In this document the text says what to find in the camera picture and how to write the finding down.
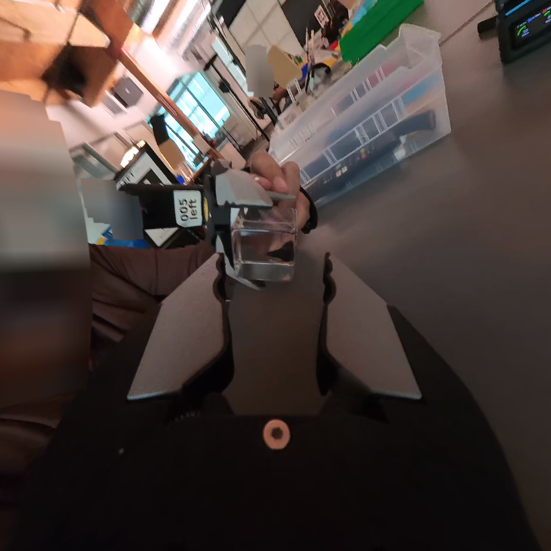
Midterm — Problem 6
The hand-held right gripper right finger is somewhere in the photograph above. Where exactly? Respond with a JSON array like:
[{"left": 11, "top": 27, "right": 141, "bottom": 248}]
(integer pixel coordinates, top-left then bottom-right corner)
[{"left": 315, "top": 252, "right": 423, "bottom": 401}]

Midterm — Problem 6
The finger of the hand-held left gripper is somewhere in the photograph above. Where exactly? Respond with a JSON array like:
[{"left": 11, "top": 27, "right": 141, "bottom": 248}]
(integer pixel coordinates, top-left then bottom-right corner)
[
  {"left": 214, "top": 168, "right": 298, "bottom": 208},
  {"left": 215, "top": 234, "right": 264, "bottom": 291}
]

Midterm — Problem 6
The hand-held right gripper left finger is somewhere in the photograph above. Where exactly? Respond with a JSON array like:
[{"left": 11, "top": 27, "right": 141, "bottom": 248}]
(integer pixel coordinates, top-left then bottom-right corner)
[{"left": 126, "top": 252, "right": 236, "bottom": 402}]

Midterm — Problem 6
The clear glass cube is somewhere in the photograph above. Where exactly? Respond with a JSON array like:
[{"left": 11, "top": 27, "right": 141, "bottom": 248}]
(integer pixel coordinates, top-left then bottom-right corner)
[{"left": 230, "top": 208, "right": 298, "bottom": 282}]

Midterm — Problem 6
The person's left forearm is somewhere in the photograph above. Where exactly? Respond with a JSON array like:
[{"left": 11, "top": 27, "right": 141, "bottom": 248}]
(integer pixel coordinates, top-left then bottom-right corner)
[{"left": 88, "top": 243, "right": 218, "bottom": 341}]

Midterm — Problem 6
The person's left hand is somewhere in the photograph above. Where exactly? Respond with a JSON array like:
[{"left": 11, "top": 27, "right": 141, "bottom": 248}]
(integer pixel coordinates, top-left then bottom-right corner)
[{"left": 250, "top": 151, "right": 313, "bottom": 233}]

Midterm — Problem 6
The black remote control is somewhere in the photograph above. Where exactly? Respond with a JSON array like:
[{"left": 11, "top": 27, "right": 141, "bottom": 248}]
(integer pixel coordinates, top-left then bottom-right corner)
[{"left": 301, "top": 129, "right": 407, "bottom": 196}]

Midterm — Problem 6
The beige cardboard sheet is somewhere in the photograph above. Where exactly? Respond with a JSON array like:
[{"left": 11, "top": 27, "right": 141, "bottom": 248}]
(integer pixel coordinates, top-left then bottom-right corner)
[{"left": 267, "top": 45, "right": 303, "bottom": 87}]

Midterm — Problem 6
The clear plastic organiser box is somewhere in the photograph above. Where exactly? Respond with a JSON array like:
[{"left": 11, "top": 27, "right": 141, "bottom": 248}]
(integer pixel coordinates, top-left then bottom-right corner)
[{"left": 268, "top": 24, "right": 452, "bottom": 207}]

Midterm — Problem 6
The green plastic bin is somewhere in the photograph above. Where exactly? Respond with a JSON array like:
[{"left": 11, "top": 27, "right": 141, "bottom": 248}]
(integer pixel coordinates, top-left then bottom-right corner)
[{"left": 339, "top": 0, "right": 424, "bottom": 65}]

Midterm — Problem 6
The dark portable power station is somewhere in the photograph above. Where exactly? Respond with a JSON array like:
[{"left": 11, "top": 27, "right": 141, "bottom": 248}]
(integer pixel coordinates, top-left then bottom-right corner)
[{"left": 495, "top": 0, "right": 551, "bottom": 64}]

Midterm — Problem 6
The dark wall-mounted box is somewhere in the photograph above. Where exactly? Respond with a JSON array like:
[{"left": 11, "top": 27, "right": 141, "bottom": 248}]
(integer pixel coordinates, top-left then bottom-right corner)
[{"left": 110, "top": 75, "right": 143, "bottom": 108}]

